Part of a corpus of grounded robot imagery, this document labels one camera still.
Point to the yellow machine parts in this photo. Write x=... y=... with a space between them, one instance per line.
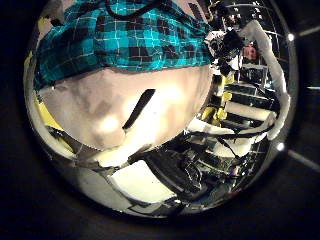
x=213 y=113

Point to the yellow chair with sticker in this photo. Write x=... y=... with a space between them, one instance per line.
x=46 y=115

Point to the teal plaid cloth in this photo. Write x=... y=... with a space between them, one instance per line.
x=126 y=40

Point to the black tape strip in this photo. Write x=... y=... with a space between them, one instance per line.
x=140 y=106

